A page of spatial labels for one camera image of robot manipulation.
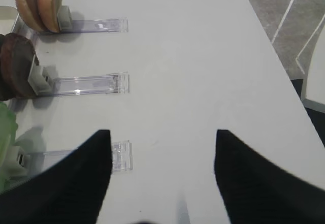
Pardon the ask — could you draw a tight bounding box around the bun half outer right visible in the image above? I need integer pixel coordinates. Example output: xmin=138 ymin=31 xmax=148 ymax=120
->
xmin=38 ymin=0 xmax=61 ymax=33

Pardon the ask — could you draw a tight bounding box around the clear holder for right buns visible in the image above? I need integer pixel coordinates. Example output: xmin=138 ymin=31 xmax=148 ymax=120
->
xmin=57 ymin=6 xmax=128 ymax=34

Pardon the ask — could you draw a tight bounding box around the green lettuce leaf in holder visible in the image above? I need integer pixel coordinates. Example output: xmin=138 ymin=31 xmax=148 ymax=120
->
xmin=1 ymin=102 xmax=18 ymax=192

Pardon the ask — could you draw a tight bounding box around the bun half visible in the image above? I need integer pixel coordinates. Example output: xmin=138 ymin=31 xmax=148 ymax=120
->
xmin=38 ymin=0 xmax=61 ymax=33
xmin=15 ymin=0 xmax=47 ymax=32

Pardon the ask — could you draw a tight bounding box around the bun half inner right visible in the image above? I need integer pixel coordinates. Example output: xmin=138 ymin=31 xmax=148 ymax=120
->
xmin=15 ymin=0 xmax=47 ymax=32

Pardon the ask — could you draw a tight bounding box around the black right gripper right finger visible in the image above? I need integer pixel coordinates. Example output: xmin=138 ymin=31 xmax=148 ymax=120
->
xmin=214 ymin=130 xmax=324 ymax=223

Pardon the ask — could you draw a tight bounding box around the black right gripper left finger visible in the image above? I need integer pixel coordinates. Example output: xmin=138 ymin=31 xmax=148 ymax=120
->
xmin=1 ymin=130 xmax=112 ymax=223

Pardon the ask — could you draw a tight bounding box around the brown meat patty outer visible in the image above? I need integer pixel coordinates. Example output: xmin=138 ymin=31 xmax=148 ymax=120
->
xmin=1 ymin=33 xmax=39 ymax=102

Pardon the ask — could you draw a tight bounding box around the clear holder for lettuce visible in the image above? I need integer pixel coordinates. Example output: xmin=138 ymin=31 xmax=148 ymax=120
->
xmin=1 ymin=141 xmax=133 ymax=178

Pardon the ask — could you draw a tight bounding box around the clear holder for patties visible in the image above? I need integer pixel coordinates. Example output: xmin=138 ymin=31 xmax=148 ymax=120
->
xmin=27 ymin=56 xmax=131 ymax=97

